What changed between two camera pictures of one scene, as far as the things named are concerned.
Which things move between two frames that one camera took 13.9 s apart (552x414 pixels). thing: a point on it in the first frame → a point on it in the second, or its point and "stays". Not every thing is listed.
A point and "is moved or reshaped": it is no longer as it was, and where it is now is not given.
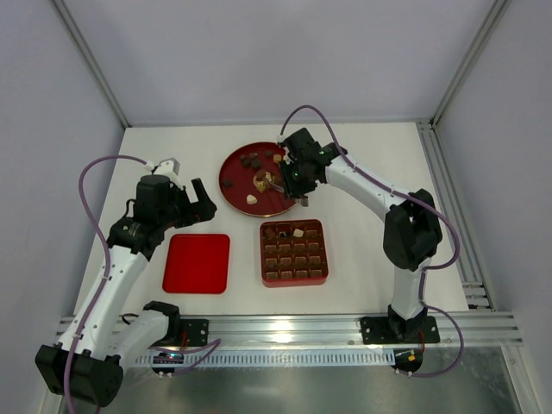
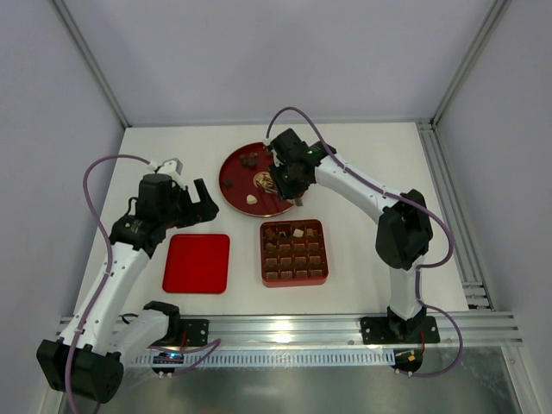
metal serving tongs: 277,188 is moved or reshaped
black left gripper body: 190,207 stays
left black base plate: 197,331 stays
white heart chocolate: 251,199 stays
